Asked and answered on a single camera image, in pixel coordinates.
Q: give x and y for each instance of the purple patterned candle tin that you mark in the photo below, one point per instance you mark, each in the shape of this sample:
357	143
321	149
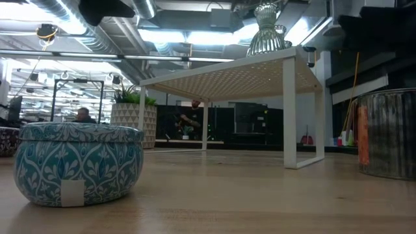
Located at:
8	143

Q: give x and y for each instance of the white plastic jug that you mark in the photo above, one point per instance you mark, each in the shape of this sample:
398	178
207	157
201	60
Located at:
344	138

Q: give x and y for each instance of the silver ribbed candle tin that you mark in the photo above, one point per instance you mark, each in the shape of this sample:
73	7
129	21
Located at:
390	136

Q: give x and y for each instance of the black monitor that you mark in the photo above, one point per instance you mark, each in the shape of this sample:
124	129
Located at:
14	109

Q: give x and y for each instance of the green plant in patterned pot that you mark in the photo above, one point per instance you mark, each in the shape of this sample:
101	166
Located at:
130	126

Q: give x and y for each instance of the teal patterned candle tin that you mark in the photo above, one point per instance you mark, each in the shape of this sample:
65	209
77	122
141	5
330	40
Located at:
97	156

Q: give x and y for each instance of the person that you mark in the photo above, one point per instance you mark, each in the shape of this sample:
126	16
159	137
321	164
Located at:
84	115
193	120

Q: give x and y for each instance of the small plant in white pot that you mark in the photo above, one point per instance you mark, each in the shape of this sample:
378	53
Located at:
186	136

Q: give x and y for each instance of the white perforated metal shelf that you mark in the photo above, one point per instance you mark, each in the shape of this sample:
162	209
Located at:
243	78

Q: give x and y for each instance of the black metal stand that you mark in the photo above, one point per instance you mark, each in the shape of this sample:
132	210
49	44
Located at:
78	80

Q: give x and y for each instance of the small red container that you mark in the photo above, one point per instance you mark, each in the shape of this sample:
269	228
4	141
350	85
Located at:
307	140

